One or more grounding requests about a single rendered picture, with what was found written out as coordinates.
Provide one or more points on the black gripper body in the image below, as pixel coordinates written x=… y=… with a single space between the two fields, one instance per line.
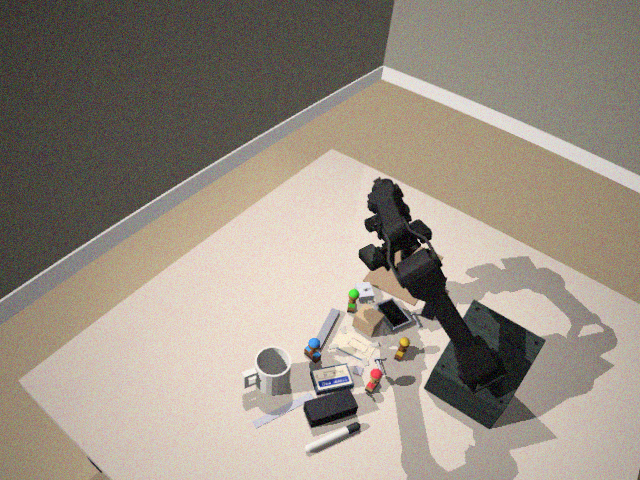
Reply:
x=375 y=258

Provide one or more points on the white mug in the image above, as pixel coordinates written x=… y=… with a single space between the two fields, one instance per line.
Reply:
x=271 y=372

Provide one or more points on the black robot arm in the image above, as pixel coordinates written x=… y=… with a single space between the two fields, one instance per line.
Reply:
x=421 y=274

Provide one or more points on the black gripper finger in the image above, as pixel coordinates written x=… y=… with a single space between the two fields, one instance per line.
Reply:
x=386 y=265
x=409 y=250

